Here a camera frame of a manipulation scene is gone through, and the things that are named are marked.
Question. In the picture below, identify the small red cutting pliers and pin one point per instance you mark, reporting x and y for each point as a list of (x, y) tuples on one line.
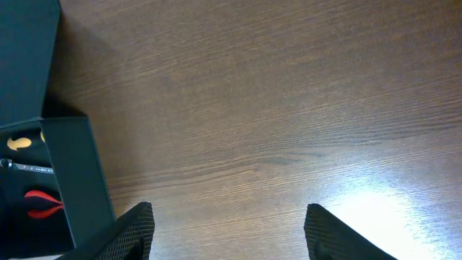
[(40, 205)]

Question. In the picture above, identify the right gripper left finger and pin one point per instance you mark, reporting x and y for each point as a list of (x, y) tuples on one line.
[(128, 238)]

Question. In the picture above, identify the yellow black stubby screwdriver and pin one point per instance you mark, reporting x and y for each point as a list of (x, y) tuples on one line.
[(25, 140)]

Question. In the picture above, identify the black open cardboard box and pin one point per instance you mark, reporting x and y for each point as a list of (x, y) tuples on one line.
[(29, 29)]

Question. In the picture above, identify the silver double-ended wrench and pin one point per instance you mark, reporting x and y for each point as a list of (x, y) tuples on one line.
[(10, 164)]

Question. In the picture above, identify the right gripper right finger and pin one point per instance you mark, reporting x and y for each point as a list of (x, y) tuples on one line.
[(328, 238)]

